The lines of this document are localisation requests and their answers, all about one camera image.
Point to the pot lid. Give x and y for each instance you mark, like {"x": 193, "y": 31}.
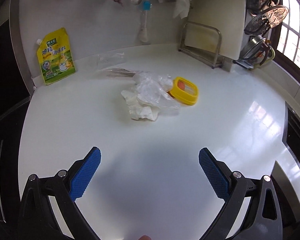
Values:
{"x": 257, "y": 52}

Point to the clear plastic bottle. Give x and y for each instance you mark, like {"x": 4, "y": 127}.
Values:
{"x": 110, "y": 59}

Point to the white tissue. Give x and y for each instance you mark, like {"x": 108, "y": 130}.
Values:
{"x": 138, "y": 109}

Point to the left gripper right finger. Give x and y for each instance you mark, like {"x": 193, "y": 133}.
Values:
{"x": 262, "y": 219}

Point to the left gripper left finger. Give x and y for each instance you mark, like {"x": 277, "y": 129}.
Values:
{"x": 37, "y": 218}

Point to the blue white bottle brush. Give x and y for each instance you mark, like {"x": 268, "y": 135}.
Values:
{"x": 143, "y": 33}

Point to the yellow seasoning pouch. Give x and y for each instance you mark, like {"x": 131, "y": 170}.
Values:
{"x": 55, "y": 57}

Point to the white cutting board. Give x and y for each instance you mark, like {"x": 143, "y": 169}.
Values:
{"x": 228, "y": 16}

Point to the clear plastic bag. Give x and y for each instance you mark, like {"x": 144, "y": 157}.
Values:
{"x": 152, "y": 90}

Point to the metal skimmer strainer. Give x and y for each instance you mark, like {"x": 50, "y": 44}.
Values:
{"x": 266, "y": 20}

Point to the metal cutting board rack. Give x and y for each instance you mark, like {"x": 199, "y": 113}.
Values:
{"x": 202, "y": 42}

